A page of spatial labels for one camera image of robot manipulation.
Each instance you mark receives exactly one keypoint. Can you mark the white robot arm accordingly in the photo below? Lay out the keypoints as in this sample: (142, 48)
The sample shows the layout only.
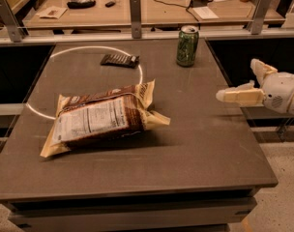
(275, 92)

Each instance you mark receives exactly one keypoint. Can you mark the middle metal bracket post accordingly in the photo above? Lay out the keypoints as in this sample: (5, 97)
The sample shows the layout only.
(135, 12)

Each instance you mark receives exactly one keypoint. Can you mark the small black device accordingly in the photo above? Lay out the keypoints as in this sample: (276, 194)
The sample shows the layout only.
(110, 4)

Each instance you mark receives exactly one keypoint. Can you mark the metal bracket post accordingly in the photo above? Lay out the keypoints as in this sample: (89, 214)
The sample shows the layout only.
(256, 24)
(135, 12)
(15, 32)

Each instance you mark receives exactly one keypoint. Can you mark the left metal bracket post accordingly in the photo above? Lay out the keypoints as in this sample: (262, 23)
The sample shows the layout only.
(15, 32)

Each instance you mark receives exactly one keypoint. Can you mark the brown and cream snack bag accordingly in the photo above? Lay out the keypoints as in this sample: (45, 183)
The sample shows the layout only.
(111, 114)

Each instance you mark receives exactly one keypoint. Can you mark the white notepad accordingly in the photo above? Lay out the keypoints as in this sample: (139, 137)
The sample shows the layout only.
(205, 13)

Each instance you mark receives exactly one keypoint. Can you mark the right metal bracket post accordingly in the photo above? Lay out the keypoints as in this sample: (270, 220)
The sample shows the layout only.
(256, 24)

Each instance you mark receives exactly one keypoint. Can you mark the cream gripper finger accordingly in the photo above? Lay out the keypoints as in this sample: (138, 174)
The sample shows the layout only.
(245, 95)
(261, 70)

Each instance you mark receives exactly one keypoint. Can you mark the green soda can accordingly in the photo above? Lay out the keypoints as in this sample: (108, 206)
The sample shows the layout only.
(187, 46)

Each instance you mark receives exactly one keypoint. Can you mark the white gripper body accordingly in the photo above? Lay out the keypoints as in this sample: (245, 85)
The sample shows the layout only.
(279, 90)

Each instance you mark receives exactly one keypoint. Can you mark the black oblong object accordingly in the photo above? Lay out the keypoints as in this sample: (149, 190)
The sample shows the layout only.
(82, 4)

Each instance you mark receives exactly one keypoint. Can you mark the dark chocolate bar wrapper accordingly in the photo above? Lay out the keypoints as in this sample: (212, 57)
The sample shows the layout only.
(120, 60)

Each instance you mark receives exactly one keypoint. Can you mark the paper napkin on desk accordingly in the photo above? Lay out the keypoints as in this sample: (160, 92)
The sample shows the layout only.
(52, 12)

